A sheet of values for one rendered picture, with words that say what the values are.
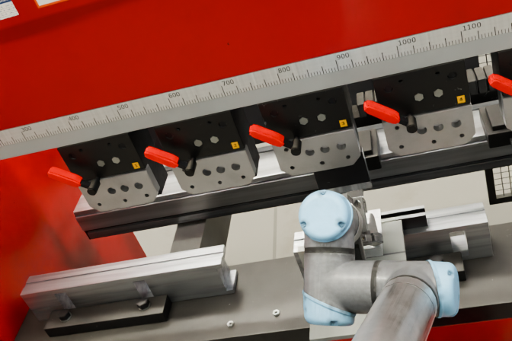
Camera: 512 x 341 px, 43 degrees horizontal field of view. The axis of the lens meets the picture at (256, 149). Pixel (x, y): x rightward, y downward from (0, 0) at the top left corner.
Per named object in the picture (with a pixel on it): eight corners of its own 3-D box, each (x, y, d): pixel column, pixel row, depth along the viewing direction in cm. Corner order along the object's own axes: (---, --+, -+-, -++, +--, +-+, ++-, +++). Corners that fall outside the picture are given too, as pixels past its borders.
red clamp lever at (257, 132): (251, 129, 111) (302, 150, 113) (253, 116, 115) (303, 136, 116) (247, 137, 112) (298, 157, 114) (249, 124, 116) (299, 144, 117)
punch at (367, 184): (322, 199, 129) (309, 161, 124) (322, 192, 130) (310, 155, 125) (372, 190, 126) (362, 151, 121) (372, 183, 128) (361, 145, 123)
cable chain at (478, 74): (360, 119, 162) (356, 105, 160) (359, 106, 167) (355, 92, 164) (517, 86, 152) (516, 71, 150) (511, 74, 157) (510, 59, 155)
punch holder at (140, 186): (93, 213, 132) (56, 149, 123) (105, 186, 139) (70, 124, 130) (161, 201, 128) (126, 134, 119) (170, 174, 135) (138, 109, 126)
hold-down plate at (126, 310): (49, 337, 151) (43, 329, 150) (57, 319, 156) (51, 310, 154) (168, 321, 144) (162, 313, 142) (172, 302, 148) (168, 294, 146)
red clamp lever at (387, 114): (366, 105, 106) (420, 127, 108) (366, 92, 110) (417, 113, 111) (362, 113, 107) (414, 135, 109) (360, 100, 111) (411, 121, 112)
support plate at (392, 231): (310, 343, 113) (308, 339, 112) (314, 237, 134) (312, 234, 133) (415, 330, 108) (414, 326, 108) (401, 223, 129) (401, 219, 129)
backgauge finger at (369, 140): (329, 223, 137) (323, 205, 134) (329, 150, 158) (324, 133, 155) (386, 213, 134) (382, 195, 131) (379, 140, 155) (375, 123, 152)
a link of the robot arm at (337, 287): (370, 328, 88) (370, 246, 91) (293, 324, 93) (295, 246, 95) (385, 326, 95) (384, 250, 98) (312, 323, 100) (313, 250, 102)
